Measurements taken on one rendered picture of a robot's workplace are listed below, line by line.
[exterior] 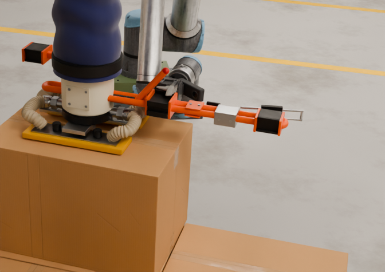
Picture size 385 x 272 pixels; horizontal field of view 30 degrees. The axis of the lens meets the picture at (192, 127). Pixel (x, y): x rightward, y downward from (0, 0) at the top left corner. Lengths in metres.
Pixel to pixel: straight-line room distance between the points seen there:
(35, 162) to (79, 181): 0.15
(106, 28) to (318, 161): 2.41
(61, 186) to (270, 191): 1.90
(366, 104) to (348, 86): 0.32
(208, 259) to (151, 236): 0.30
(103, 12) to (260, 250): 1.00
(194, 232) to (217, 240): 0.09
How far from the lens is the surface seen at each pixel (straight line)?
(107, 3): 2.19
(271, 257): 2.54
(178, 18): 2.97
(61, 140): 2.32
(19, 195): 2.39
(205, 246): 2.56
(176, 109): 2.26
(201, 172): 4.11
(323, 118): 4.93
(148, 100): 2.26
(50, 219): 2.39
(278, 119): 2.20
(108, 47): 2.23
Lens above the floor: 2.02
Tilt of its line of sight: 26 degrees down
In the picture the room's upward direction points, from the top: 4 degrees clockwise
